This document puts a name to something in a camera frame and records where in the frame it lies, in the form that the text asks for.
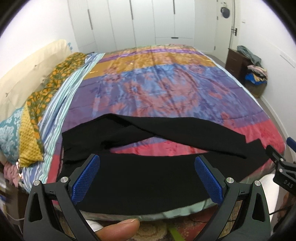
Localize blue striped sheet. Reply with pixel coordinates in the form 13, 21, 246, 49
21, 53, 104, 192

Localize colourful tie-dye bedspread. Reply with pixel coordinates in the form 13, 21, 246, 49
48, 45, 285, 221

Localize orange floral green cloth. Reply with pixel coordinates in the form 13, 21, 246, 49
26, 52, 87, 152

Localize left hand thumb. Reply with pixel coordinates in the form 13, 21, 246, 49
95, 219, 140, 241

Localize pile of clothes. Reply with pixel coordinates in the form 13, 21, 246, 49
237, 45, 268, 85

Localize cream headboard cushion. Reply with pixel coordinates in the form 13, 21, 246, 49
1, 39, 71, 121

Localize yellow dotted pillow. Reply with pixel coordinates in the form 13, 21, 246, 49
18, 103, 43, 168

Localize black pants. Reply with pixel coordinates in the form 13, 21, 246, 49
60, 113, 268, 215

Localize teal floral pillow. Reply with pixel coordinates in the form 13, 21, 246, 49
1, 107, 23, 164

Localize white door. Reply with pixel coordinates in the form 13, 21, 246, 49
213, 1, 240, 61

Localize pink crumpled cloth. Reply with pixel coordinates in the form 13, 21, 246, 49
4, 162, 22, 188

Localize white trouser leg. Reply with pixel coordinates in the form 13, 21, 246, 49
259, 173, 287, 217

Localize white wardrobe doors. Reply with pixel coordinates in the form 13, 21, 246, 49
67, 0, 218, 54

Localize dark wooden nightstand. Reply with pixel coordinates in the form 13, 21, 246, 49
225, 48, 267, 98

